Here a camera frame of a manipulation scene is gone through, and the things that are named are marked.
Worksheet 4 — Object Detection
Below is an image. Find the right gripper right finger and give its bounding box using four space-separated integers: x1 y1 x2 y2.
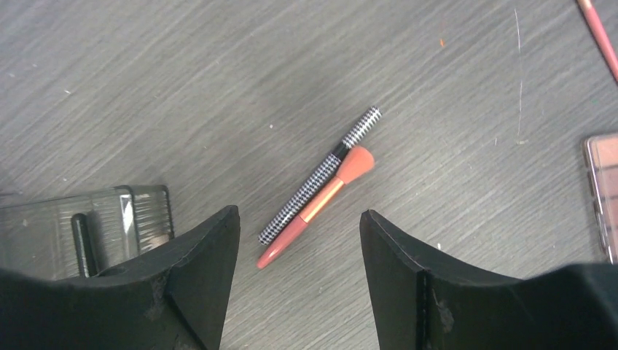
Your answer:
359 210 617 349

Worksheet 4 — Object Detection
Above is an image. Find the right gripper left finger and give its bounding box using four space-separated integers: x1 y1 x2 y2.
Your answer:
1 205 240 349

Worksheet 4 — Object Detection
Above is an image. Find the clear pulled-out drawer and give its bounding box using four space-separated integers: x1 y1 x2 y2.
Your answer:
1 184 174 280

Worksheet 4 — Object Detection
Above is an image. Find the houndstooth mascara tube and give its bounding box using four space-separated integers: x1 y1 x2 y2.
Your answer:
258 106 382 246

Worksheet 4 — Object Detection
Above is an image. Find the pink makeup brush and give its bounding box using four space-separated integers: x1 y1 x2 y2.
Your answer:
257 146 375 269

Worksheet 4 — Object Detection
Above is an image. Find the eyeshadow palette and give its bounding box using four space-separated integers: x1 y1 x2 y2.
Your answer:
583 133 617 265

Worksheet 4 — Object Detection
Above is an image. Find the thin pink lip pencil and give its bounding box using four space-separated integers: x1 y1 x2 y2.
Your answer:
576 0 617 81

